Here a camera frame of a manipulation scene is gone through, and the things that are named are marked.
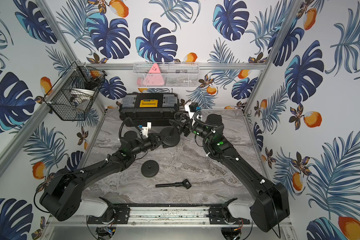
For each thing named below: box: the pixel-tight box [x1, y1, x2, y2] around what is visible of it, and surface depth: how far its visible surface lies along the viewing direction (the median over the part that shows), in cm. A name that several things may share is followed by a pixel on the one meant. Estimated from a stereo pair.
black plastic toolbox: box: [119, 92, 180, 127], surface depth 103 cm
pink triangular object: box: [137, 63, 165, 87], surface depth 92 cm
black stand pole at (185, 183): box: [155, 179, 192, 190], surface depth 85 cm
